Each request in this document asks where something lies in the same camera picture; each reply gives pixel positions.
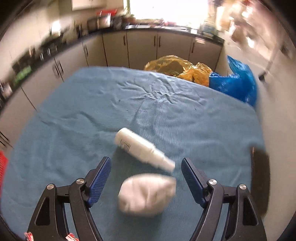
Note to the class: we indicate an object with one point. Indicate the yellow plastic bag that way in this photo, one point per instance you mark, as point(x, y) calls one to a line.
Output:
point(168, 64)

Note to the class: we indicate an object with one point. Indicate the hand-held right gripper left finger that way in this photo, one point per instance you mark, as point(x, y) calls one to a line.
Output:
point(101, 178)

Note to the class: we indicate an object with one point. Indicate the silver rice cooker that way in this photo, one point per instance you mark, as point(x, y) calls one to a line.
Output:
point(99, 23)

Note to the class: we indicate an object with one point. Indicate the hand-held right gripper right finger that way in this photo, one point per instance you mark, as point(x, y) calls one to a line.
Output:
point(192, 180)

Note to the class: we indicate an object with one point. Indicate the blue plastic bag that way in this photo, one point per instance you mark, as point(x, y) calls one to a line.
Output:
point(233, 85)

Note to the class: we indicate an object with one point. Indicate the cream base cabinets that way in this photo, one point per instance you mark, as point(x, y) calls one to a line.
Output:
point(141, 51)

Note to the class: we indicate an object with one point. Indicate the red plastic basket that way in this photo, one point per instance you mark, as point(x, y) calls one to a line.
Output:
point(2, 166)

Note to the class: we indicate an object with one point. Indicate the hanging plastic bags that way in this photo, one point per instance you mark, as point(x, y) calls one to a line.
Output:
point(242, 23)

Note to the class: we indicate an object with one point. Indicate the black kitchen counter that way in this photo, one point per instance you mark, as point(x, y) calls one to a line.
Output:
point(150, 27)

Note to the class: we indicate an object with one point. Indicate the blue tablecloth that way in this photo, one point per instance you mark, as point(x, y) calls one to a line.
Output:
point(92, 115)

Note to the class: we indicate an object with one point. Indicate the bright window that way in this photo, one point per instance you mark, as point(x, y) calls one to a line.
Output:
point(166, 10)

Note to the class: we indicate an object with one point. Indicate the white spray bottle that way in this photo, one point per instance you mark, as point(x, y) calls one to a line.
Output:
point(134, 143)

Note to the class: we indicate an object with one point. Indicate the dark smartphone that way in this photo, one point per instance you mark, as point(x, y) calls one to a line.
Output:
point(260, 180)

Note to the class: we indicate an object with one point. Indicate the red box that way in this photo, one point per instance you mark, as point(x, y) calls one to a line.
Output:
point(106, 12)

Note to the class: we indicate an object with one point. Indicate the green cloth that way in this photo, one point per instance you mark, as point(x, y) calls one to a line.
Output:
point(22, 75)

